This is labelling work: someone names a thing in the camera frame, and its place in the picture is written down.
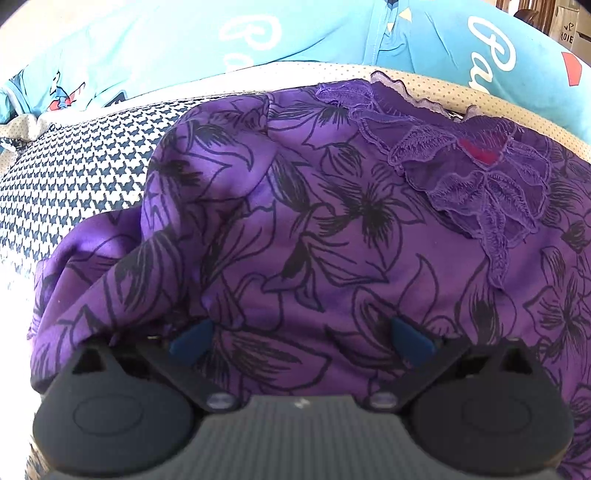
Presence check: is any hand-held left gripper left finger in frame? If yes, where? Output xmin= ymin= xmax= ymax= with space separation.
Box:
xmin=65 ymin=319 xmax=241 ymax=412

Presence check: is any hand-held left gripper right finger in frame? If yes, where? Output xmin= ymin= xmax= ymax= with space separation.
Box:
xmin=369 ymin=316 xmax=541 ymax=412

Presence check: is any purple floral shirt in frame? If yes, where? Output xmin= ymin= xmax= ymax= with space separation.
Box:
xmin=25 ymin=78 xmax=591 ymax=480

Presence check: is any houndstooth bed mat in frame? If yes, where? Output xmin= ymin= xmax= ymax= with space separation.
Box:
xmin=0 ymin=97 xmax=222 ymax=278

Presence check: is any blue printed quilt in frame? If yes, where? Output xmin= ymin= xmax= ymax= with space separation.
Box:
xmin=0 ymin=0 xmax=591 ymax=139

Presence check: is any cardboard box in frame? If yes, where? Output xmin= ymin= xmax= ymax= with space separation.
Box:
xmin=554 ymin=4 xmax=578 ymax=47

